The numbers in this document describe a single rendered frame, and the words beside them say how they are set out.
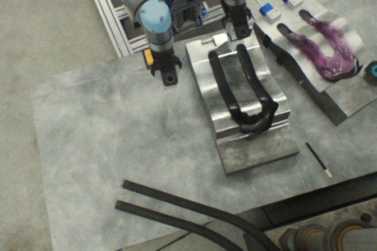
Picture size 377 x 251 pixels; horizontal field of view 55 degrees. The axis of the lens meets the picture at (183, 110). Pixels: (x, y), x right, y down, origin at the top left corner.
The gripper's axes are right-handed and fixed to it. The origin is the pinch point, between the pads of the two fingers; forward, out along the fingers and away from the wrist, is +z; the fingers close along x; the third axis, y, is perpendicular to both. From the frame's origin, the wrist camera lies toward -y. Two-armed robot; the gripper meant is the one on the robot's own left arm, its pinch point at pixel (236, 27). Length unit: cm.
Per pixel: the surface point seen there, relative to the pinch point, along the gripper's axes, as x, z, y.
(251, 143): 8.1, 1.6, -40.9
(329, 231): 2, -44, -65
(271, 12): -15.7, 9.3, 5.2
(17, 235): 141, 70, -47
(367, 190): -50, 92, -79
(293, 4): -24.7, 10.8, 5.7
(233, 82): 7.3, 2.5, -18.3
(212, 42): 9.5, 7.0, 0.1
